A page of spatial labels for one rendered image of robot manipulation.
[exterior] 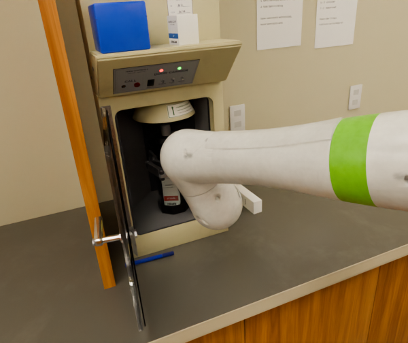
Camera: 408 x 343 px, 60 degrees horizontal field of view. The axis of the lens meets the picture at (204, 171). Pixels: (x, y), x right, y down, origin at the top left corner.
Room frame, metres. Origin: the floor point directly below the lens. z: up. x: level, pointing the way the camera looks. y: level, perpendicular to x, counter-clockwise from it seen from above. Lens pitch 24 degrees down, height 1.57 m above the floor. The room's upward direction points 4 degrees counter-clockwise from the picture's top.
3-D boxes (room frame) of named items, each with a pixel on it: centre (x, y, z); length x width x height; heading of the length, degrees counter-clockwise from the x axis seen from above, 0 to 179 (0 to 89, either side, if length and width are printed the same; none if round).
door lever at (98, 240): (0.58, 0.20, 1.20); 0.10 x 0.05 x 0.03; 14
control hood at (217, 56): (0.83, 0.06, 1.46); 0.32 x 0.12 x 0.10; 111
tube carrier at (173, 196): (0.98, 0.10, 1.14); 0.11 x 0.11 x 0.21
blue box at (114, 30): (0.79, 0.15, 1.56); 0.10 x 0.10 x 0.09; 21
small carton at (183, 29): (0.84, 0.02, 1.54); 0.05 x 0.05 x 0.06; 28
